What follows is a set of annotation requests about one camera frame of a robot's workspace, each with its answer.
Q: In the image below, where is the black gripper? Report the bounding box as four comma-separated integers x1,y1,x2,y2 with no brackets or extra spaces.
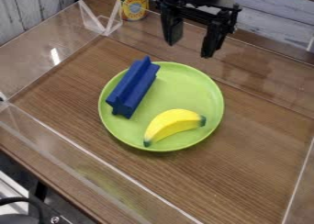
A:
157,0,243,59

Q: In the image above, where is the blue star-shaped block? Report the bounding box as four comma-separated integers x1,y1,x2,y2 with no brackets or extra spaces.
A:
105,56,159,118

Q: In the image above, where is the green round plate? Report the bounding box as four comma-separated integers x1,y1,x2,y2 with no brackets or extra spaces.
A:
97,62,224,152

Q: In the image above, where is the yellow blue tin can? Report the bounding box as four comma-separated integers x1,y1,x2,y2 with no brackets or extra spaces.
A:
117,0,148,21

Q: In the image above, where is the yellow toy banana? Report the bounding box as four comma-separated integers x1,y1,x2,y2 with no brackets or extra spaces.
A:
143,108,207,147

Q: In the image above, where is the clear acrylic corner bracket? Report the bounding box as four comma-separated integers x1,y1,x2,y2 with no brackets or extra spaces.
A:
78,0,122,37

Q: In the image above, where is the black metal bracket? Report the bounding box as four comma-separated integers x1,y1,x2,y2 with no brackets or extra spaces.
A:
28,185,82,224

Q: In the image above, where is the black cable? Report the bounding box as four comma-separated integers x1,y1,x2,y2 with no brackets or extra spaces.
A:
0,196,44,224

